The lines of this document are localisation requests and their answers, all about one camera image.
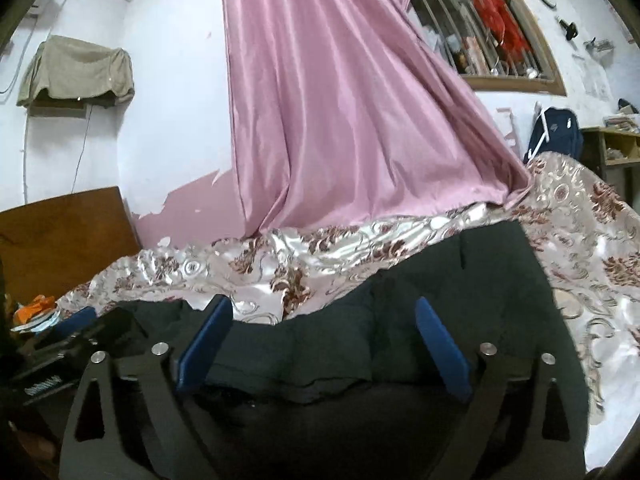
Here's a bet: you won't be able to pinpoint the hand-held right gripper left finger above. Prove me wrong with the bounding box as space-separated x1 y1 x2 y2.
59 295 235 480

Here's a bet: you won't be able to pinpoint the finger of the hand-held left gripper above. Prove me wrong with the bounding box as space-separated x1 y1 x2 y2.
50 306 99 342
87 306 148 353

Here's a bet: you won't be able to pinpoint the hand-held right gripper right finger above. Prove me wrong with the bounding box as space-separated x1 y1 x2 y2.
414 296 590 480

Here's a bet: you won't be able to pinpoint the black jacket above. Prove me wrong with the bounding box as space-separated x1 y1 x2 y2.
100 219 592 480

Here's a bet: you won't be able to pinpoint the orange clothes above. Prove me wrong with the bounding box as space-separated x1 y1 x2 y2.
11 294 65 334

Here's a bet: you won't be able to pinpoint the wooden headboard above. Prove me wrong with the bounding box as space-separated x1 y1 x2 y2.
0 186 144 307

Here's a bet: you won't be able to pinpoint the floral satin bedspread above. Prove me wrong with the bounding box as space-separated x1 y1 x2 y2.
52 151 640 472

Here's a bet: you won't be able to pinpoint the dark blue backpack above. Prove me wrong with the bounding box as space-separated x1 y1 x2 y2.
524 106 584 164

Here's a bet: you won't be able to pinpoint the wooden shelf unit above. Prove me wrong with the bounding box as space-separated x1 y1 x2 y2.
580 124 640 202

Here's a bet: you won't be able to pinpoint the pink curtain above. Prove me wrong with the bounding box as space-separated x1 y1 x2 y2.
221 0 534 237

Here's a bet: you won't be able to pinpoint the barred wooden window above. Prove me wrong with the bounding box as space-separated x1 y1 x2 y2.
406 0 569 97

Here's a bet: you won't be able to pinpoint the red hanging garment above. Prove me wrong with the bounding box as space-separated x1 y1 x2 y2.
472 0 532 55

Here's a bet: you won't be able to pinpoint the olive cloth on wall unit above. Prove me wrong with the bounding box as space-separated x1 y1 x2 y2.
16 35 136 110

